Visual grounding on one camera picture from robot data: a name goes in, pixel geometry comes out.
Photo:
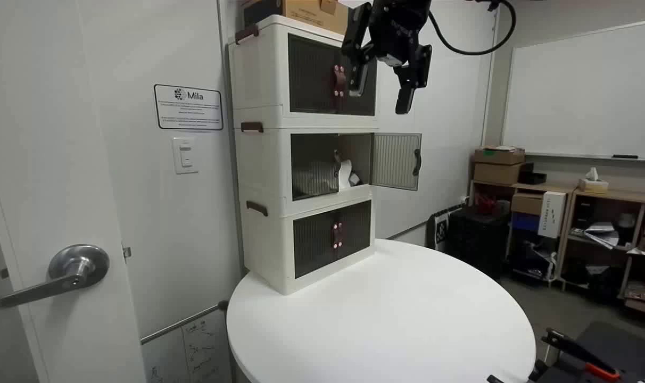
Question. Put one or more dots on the wooden shelf unit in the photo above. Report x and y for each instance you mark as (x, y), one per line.
(604, 214)

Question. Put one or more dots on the clear plastic bag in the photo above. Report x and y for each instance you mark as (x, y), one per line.
(314, 182)

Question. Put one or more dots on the black cup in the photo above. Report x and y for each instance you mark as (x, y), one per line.
(623, 227)

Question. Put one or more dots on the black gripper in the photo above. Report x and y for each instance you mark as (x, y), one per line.
(396, 32)

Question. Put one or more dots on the translucent cabinet compartment door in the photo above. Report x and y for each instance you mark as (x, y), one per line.
(396, 162)

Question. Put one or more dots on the flat cardboard box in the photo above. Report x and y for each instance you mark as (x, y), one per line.
(501, 156)

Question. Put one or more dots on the small cardboard box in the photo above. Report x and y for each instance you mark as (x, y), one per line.
(527, 206)

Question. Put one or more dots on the tissue box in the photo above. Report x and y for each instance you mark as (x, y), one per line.
(592, 184)

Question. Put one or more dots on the white upright box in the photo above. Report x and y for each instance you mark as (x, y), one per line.
(551, 214)

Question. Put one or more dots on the white three-tier storage cabinet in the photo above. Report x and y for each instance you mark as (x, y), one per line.
(265, 162)

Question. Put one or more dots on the large plain cardboard box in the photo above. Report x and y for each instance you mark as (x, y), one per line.
(497, 174)

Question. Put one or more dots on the white room door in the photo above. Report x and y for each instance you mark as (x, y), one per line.
(51, 177)

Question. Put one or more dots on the white towel with red stripes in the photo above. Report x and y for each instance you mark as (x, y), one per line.
(343, 174)

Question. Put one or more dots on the cardboard box with black patch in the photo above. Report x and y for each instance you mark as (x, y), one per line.
(303, 12)

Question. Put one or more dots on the white wall sign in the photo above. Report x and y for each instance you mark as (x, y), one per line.
(187, 108)

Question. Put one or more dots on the black framed picture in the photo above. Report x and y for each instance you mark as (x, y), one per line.
(440, 227)

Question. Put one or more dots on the dark grey mat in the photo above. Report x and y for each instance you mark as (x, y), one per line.
(620, 352)

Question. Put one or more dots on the wall whiteboard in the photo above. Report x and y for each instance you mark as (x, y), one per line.
(584, 92)

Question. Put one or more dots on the white light switch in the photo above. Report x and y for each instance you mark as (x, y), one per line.
(186, 156)

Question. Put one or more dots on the black and red clamp tool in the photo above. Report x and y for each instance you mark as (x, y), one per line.
(578, 352)

